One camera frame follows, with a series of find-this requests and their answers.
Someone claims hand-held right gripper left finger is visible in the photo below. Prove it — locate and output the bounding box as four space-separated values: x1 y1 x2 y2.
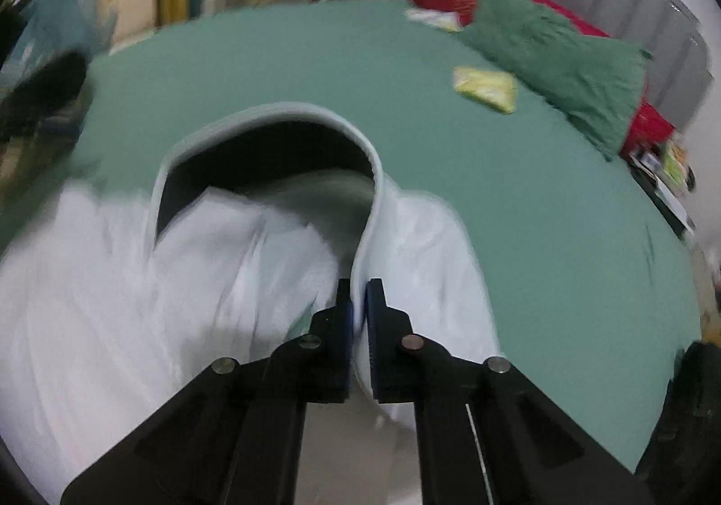
59 278 355 505

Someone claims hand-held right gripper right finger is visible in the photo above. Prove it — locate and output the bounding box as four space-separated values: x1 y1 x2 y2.
365 278 659 505

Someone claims white shirt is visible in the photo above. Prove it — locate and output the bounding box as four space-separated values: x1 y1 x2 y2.
0 100 502 505

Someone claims green sheet bed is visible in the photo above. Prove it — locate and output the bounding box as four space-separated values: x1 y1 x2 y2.
0 0 705 475

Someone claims books and magazines stack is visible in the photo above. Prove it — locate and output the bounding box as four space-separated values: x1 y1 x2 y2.
625 145 699 236

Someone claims white packet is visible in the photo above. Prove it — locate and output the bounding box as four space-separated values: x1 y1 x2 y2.
406 6 463 33

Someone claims green pillow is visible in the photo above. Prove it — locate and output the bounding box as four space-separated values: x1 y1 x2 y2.
459 0 654 162

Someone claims yellow green printed packet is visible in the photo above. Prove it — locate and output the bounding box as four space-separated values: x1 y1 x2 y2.
662 141 693 186

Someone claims black garment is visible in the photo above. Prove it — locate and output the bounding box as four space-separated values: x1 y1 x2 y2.
0 51 91 146

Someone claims light blue cloth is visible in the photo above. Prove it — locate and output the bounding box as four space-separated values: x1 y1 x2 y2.
17 0 116 67

